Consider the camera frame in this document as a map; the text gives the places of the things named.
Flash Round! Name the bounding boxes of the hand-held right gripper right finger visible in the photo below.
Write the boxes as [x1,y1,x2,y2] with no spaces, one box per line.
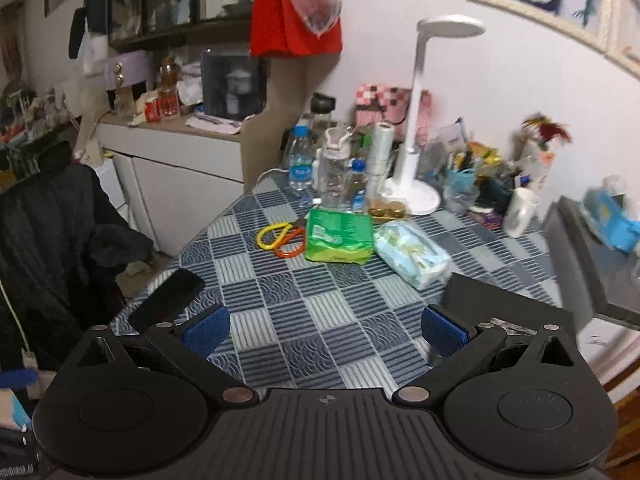
[391,304,597,407]

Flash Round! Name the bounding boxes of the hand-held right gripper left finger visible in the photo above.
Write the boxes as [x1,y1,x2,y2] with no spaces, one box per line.
[60,304,260,407]

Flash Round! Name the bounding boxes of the light blue tissue pack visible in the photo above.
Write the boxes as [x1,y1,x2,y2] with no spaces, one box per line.
[374,220,452,291]

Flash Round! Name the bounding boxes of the blue checkered desktop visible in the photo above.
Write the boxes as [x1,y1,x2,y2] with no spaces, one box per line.
[107,175,566,391]

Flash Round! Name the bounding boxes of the black smartphone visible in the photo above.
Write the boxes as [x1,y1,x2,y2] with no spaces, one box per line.
[129,268,206,333]

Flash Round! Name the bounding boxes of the clear glass bowl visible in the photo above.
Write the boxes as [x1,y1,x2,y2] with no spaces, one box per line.
[442,187,481,216]

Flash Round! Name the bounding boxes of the box of gold chocolates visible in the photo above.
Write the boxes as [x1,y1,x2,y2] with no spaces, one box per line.
[367,199,408,223]

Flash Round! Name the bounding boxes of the white cup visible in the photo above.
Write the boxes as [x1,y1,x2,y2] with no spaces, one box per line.
[502,187,542,238]

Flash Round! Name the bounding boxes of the green tissue pack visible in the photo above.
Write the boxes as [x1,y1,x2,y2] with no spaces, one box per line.
[304,207,376,264]

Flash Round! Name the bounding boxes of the white sideboard cabinet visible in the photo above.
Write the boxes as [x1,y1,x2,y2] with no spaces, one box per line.
[97,110,246,256]

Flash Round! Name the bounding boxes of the small blue cap bottle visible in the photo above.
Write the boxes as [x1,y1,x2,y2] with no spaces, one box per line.
[347,159,370,211]

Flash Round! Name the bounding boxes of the black coat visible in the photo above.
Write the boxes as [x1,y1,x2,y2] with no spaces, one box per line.
[0,140,153,376]

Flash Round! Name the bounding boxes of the blue label water bottle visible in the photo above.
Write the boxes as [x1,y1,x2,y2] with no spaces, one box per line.
[288,126,316,208]

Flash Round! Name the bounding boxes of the clear bottle white lid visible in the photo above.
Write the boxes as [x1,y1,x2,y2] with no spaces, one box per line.
[316,127,353,211]

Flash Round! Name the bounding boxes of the roll of plastic bags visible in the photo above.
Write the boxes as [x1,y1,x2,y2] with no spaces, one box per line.
[367,122,396,196]

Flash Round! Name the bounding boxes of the blue tissue box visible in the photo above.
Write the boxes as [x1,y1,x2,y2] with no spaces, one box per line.
[582,187,640,253]

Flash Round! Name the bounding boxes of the red feather decoration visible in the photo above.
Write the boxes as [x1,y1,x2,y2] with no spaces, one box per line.
[520,112,573,153]

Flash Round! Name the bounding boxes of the pink checkered bag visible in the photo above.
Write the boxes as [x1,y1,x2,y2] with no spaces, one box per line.
[355,84,433,141]

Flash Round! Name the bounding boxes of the amber liquid bottle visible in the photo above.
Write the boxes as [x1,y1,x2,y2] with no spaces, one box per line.
[159,55,181,118]

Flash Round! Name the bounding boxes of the black countertop appliance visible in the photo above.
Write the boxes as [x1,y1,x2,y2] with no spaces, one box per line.
[200,49,268,121]

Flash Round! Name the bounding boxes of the black lid drinking bottle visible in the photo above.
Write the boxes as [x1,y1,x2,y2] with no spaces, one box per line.
[309,92,337,133]

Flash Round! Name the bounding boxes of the purple appliance gold knobs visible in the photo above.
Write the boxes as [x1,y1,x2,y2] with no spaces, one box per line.
[105,51,153,101]

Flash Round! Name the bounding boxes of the red paper bag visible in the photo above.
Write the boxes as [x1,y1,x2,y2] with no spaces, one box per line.
[250,0,343,58]

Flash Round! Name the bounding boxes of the dark glass door cabinet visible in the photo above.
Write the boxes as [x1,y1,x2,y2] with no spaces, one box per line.
[107,0,261,53]

